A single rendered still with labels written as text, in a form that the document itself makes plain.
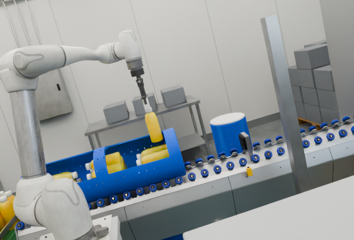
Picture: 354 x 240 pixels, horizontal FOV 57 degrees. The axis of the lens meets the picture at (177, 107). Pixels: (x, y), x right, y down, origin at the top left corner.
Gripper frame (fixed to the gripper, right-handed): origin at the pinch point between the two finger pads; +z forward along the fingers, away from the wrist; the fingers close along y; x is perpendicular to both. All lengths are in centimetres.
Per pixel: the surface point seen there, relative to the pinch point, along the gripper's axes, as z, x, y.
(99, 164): 23.6, 32.2, -11.4
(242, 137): 33, -48, -3
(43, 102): 2, 158, 303
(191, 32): -43, -83, 344
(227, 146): 55, -48, 54
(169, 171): 37.6, -2.7, -12.8
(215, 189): 55, -25, -13
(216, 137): 48, -42, 60
